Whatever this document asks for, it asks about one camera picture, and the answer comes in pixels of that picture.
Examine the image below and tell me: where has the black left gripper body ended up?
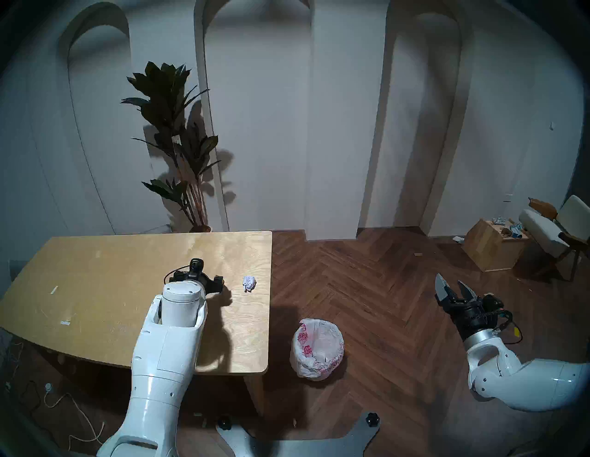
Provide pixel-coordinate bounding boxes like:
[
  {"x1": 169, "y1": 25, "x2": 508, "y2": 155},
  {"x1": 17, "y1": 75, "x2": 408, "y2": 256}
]
[{"x1": 170, "y1": 271, "x2": 225, "y2": 295}]

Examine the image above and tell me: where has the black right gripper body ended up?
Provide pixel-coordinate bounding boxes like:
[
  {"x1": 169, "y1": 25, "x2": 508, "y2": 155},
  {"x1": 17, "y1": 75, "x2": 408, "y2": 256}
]
[{"x1": 438, "y1": 297, "x2": 498, "y2": 341}]

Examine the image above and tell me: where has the trash bin with white bag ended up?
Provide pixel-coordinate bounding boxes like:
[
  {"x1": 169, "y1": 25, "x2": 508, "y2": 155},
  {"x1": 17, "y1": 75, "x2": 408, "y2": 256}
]
[{"x1": 290, "y1": 318, "x2": 345, "y2": 381}]

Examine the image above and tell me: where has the wooden cube box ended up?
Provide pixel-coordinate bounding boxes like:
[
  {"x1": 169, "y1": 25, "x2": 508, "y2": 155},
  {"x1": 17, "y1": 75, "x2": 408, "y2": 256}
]
[{"x1": 461, "y1": 218, "x2": 530, "y2": 273}]

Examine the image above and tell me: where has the white cushioned wooden armchair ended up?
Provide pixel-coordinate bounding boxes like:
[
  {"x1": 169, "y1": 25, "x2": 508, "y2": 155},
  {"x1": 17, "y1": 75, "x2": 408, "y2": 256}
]
[{"x1": 519, "y1": 195, "x2": 590, "y2": 281}]

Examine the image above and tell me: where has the light wooden table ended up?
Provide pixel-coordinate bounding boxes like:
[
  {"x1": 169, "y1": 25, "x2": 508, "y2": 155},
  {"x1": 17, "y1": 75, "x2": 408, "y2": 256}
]
[{"x1": 0, "y1": 230, "x2": 273, "y2": 417}]

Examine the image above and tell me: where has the tall green leafy plant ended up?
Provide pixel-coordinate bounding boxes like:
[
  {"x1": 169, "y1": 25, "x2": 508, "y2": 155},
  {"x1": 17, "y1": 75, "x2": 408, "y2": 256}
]
[{"x1": 121, "y1": 61, "x2": 222, "y2": 229}]

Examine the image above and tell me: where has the grey metal robot base plate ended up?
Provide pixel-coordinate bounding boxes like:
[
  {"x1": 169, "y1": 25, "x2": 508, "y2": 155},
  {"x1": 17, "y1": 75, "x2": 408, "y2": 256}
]
[{"x1": 217, "y1": 412, "x2": 382, "y2": 457}]

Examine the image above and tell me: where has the white floor cable with plug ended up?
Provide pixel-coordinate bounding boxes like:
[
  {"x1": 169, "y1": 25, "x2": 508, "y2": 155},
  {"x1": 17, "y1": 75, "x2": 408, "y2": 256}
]
[{"x1": 42, "y1": 381, "x2": 106, "y2": 454}]

